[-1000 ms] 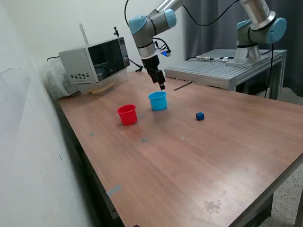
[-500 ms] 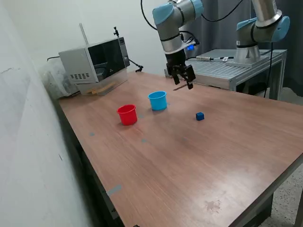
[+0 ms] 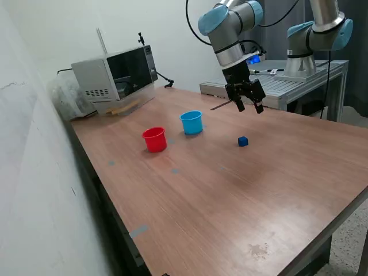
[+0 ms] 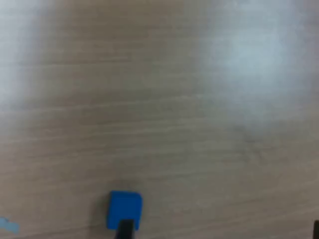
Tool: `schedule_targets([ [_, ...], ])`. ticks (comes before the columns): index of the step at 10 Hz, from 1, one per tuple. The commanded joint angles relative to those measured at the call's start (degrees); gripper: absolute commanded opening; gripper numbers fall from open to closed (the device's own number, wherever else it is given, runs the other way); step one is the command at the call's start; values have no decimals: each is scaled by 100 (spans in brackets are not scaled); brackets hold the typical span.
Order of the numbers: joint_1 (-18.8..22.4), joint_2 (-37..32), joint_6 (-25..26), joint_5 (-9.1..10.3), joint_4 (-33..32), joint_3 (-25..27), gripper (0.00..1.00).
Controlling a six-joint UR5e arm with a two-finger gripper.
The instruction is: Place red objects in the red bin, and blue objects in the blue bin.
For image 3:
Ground thin white rod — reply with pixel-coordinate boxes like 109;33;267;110
96;27;109;55

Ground silver microwave oven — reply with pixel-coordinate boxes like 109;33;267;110
71;44;159;103

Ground long grey-blue tape strip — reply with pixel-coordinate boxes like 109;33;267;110
129;224;149;239

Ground red plastic cup bin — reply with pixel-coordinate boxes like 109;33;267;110
141;126;168;153

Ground short black camera cable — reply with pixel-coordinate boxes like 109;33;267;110
240;39;265;55

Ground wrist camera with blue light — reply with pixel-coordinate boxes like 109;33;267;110
246;51;267;66

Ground dark grey curtain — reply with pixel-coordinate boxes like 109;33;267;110
223;0;368;118

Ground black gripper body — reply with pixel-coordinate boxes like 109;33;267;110
221;62;251;86

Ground aluminium robot mounting plate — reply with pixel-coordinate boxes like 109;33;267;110
273;68;328;83

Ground blue plastic cup bin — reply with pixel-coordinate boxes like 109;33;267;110
179;110;204;135

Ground clear plastic bag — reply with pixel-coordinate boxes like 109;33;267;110
47;71;97;121

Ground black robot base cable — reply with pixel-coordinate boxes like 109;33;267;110
248;68;285;76

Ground thin black power cable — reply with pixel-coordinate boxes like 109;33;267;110
320;50;334;120

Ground thin dark metal strip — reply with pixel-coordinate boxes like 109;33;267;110
210;99;234;111

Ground aluminium slotted robot stand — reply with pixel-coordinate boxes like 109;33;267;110
200;59;350;121

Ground grey metal edge bracket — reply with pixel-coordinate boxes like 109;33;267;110
123;231;144;267

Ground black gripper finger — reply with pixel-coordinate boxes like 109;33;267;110
225;83;246;113
243;79;266;114

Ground wooden sticks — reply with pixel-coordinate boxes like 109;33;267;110
105;99;142;116

